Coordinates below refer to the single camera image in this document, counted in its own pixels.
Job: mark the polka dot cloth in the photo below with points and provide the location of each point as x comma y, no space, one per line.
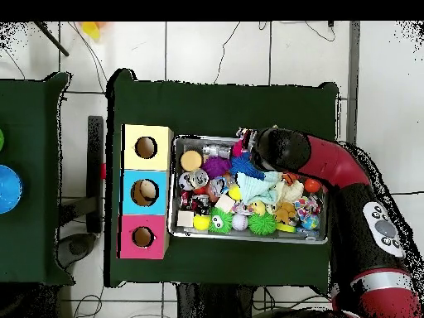
244,135

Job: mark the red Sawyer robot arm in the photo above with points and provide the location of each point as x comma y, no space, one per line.
334,162

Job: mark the wooden box with three holes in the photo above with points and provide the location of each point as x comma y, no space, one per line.
159,159

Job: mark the shallow mesh bin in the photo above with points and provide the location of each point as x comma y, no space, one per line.
238,234

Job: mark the purple spiky ball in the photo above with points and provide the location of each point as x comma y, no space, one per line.
217,167

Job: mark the crushed drink can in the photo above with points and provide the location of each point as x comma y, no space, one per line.
198,179

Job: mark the orange round sponge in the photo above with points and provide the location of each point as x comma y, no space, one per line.
191,161

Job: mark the blue spiky ball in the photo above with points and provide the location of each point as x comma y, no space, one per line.
240,165

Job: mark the light blue knitted cloth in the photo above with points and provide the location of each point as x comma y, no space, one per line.
255,188

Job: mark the green spiky toy with eyes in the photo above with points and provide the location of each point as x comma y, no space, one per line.
220,222

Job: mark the white baseball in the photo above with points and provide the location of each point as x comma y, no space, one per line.
239,222

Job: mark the green spiky ball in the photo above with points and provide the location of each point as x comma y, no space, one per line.
262,224

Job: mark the brown teddy bear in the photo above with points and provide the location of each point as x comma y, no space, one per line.
285,213

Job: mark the orange ball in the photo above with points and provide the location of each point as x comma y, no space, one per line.
312,185

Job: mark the black upright panel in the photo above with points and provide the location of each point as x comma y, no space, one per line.
94,165

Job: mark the grey round base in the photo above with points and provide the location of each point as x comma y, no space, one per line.
78,246

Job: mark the yellow object on floor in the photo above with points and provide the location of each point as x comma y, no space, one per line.
90,29

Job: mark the dark green side tablecloth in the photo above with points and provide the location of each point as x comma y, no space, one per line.
29,232

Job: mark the blue bowl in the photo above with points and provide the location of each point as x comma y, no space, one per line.
10,188

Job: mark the black rod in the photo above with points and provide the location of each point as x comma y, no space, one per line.
53,39

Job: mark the green round object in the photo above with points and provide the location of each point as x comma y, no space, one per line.
1,140

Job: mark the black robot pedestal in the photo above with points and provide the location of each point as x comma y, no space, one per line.
215,303

